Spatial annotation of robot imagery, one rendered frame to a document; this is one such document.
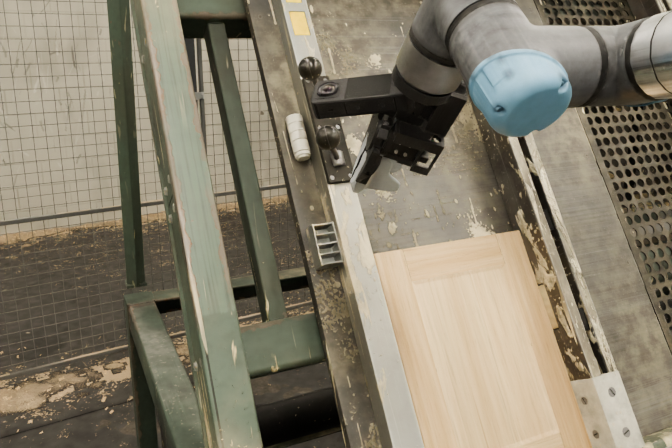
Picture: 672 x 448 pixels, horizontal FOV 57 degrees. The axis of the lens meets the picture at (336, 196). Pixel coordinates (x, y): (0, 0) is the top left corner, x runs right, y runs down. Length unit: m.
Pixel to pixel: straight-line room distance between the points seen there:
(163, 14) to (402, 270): 0.58
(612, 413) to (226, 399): 0.64
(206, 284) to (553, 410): 0.62
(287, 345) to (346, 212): 0.23
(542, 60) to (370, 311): 0.55
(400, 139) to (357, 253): 0.32
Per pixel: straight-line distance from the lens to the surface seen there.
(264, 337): 1.00
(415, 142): 0.72
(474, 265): 1.12
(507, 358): 1.12
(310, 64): 0.97
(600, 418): 1.17
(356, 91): 0.71
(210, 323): 0.89
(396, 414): 0.98
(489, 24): 0.57
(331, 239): 1.02
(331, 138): 0.91
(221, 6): 1.23
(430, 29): 0.63
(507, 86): 0.53
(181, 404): 1.48
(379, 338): 0.98
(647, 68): 0.59
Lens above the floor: 1.57
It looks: 14 degrees down
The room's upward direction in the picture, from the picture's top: straight up
